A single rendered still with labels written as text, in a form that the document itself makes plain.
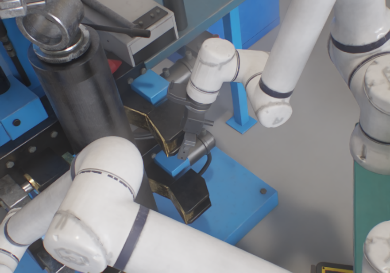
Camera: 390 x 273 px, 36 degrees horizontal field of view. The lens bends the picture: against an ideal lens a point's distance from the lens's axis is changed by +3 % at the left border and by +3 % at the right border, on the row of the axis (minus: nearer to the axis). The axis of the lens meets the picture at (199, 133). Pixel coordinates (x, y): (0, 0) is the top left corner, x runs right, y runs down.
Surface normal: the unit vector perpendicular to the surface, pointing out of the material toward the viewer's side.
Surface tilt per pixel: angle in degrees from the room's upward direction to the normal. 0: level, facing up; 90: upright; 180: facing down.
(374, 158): 68
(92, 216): 29
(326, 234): 0
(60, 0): 42
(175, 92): 25
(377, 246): 9
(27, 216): 60
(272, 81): 75
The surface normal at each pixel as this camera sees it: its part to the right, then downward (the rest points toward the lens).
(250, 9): 0.68, 0.49
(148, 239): 0.22, -0.28
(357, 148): -0.92, 0.06
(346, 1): -0.48, 0.77
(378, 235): -0.22, -0.75
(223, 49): 0.27, -0.58
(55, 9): 0.55, -0.40
